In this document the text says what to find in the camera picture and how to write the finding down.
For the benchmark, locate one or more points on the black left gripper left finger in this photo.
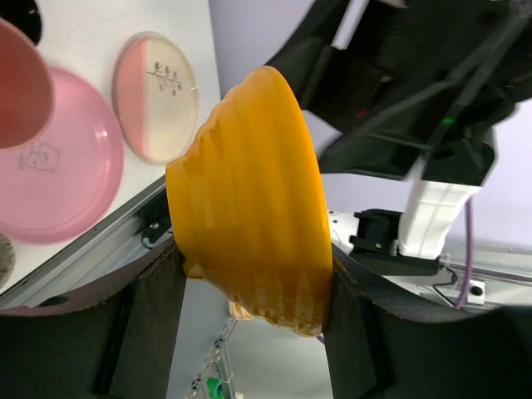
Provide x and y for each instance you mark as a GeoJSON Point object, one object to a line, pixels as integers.
{"type": "Point", "coordinates": [111, 338]}

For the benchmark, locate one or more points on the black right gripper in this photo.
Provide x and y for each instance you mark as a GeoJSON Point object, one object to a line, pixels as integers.
{"type": "Point", "coordinates": [420, 80]}

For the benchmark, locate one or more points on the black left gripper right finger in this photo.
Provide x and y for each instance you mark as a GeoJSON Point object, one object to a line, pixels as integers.
{"type": "Point", "coordinates": [383, 341]}

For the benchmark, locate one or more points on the small speckled ceramic cup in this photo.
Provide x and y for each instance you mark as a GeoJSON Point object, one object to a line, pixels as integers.
{"type": "Point", "coordinates": [7, 259]}

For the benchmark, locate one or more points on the yellow bowl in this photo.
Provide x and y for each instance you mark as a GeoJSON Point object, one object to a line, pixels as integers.
{"type": "Point", "coordinates": [248, 208]}

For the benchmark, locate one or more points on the red and black mug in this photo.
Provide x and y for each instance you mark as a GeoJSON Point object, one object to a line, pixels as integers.
{"type": "Point", "coordinates": [33, 25]}

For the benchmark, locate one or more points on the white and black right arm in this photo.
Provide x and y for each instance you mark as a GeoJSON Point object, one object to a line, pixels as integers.
{"type": "Point", "coordinates": [410, 242]}

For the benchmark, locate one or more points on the pink plastic plate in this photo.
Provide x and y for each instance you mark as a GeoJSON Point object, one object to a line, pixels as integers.
{"type": "Point", "coordinates": [59, 185]}

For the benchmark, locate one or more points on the pink and cream ceramic plate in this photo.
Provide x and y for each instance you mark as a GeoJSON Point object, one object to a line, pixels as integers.
{"type": "Point", "coordinates": [155, 97]}

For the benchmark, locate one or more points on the pink plastic cup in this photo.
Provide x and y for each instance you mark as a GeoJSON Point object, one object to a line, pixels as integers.
{"type": "Point", "coordinates": [27, 94]}

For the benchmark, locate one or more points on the aluminium table edge rail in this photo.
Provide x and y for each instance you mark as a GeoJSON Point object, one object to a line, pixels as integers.
{"type": "Point", "coordinates": [128, 233]}

